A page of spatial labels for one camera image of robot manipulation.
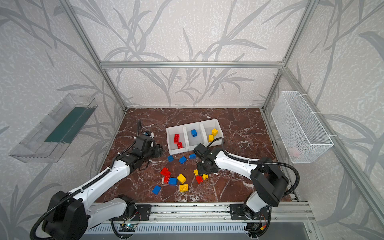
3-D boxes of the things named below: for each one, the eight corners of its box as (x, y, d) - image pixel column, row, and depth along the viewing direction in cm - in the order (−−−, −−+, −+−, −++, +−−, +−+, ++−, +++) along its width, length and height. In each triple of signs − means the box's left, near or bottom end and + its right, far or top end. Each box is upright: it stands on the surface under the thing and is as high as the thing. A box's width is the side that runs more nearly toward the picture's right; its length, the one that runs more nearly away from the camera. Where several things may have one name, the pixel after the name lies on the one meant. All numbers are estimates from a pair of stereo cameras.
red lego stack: (165, 184, 85) (164, 182, 83) (159, 171, 90) (159, 170, 88) (173, 179, 87) (173, 178, 85) (168, 167, 91) (167, 165, 90)
